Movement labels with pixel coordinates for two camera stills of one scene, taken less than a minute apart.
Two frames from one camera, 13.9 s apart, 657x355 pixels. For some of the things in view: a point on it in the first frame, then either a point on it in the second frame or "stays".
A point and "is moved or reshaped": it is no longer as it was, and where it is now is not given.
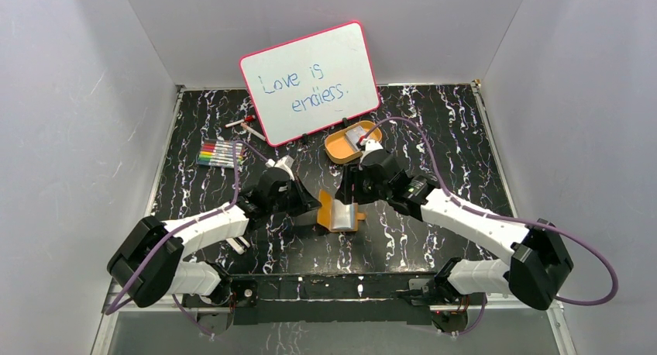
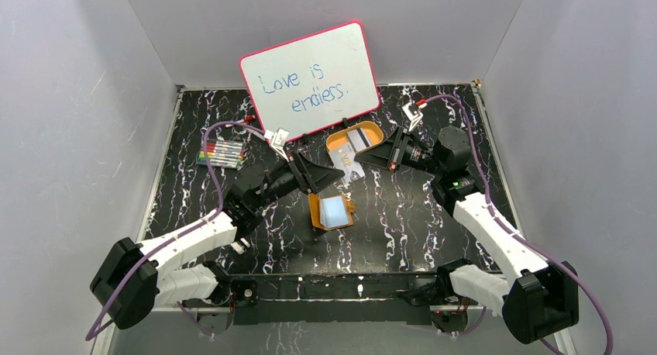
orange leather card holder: [325, 217] is moved or reshaped
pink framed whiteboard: [311, 83] stays
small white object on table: [239, 244] stays
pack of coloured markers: [219, 153] stays
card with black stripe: [353, 135] stays
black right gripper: [352, 173] → [380, 156]
